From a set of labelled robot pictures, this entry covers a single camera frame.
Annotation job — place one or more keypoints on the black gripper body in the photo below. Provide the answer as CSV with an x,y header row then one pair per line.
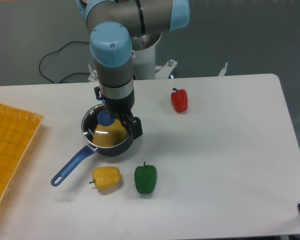
x,y
122,107

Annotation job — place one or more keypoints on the glass lid blue knob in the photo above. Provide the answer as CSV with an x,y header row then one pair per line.
x,y
90,121

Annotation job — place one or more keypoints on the green bell pepper toy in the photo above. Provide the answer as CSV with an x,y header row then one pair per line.
x,y
145,178

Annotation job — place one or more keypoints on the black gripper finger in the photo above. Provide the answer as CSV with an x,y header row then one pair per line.
x,y
124,122
134,126

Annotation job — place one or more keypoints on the yellow bell pepper toy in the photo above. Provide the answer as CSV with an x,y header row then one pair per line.
x,y
106,177

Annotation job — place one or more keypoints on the orange pumpkin slice toy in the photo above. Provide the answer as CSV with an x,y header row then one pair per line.
x,y
109,133

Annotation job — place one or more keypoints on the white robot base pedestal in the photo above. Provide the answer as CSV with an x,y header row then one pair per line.
x,y
144,59

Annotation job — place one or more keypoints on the dark blue saucepan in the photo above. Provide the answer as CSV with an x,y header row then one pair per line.
x,y
85,152

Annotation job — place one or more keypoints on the red bell pepper toy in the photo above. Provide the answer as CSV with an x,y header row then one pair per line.
x,y
179,100

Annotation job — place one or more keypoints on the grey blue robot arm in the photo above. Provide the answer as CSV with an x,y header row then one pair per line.
x,y
111,25

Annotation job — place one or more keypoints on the yellow plastic basket tray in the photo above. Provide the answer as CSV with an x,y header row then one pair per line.
x,y
18,128

